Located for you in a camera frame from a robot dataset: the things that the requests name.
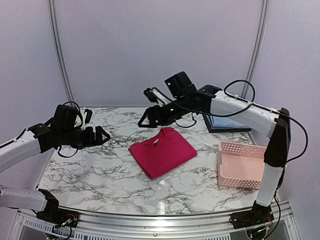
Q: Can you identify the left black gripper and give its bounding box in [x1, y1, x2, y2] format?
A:
[59, 125, 110, 150]

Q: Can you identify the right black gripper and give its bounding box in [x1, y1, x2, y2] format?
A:
[139, 95, 191, 128]

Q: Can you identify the magenta red garment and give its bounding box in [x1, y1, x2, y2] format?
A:
[128, 127, 198, 180]

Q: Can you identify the light blue shirt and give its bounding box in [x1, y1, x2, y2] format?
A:
[210, 116, 248, 129]

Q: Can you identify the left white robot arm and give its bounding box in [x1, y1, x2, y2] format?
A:
[0, 123, 111, 223]

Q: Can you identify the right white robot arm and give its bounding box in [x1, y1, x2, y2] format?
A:
[138, 83, 291, 224]

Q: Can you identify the pink plastic laundry basket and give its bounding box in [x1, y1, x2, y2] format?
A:
[217, 141, 266, 190]

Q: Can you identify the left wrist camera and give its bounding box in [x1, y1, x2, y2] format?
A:
[80, 108, 93, 130]

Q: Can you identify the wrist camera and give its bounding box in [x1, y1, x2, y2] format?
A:
[80, 108, 93, 130]
[143, 87, 171, 108]

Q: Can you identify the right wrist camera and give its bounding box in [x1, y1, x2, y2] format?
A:
[143, 87, 171, 108]

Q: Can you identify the aluminium table front rail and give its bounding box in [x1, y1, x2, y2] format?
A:
[8, 201, 301, 240]

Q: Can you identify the left aluminium frame post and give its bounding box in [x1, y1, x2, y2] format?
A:
[47, 0, 75, 101]

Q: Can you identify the aluminium frame post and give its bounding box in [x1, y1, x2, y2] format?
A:
[47, 0, 75, 101]
[245, 0, 270, 83]

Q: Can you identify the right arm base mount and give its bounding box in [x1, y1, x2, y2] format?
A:
[229, 209, 274, 229]

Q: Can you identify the right aluminium frame post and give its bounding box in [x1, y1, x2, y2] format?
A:
[245, 0, 270, 83]

